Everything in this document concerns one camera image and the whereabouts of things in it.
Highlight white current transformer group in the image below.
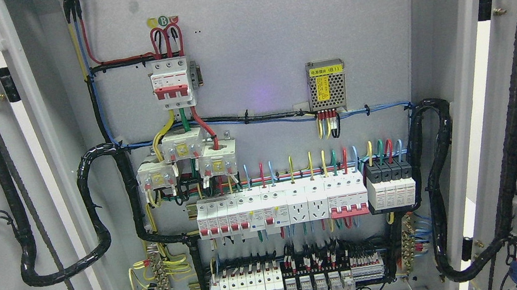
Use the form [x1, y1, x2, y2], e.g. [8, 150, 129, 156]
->
[137, 127, 239, 193]

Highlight white socket and breaker row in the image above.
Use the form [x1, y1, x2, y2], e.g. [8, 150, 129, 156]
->
[196, 172, 369, 239]

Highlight metal mesh power supply module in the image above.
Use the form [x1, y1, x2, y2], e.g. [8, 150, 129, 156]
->
[305, 58, 347, 112]

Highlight red white main circuit breaker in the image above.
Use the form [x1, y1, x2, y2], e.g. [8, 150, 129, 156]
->
[149, 56, 203, 110]

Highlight black white surge protector block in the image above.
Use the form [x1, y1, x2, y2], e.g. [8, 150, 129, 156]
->
[364, 158, 416, 214]

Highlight relay and terminal row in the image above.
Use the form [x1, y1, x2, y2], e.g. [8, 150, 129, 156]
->
[279, 239, 391, 290]

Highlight white lower breaker row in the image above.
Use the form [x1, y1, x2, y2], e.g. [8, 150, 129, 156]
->
[209, 260, 285, 290]

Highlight brass ground terminal bar left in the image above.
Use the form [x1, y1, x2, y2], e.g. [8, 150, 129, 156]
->
[145, 242, 174, 290]

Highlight brass terminal bar right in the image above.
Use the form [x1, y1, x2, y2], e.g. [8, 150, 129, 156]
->
[400, 212, 416, 276]

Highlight black corrugated cable conduit right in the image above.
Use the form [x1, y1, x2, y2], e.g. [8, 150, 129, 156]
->
[401, 90, 514, 287]

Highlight black corrugated cable conduit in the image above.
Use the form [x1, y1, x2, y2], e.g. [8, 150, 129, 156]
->
[401, 90, 514, 287]
[0, 0, 210, 290]

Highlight black corrugated cable conduit left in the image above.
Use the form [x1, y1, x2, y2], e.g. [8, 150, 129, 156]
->
[0, 0, 210, 290]

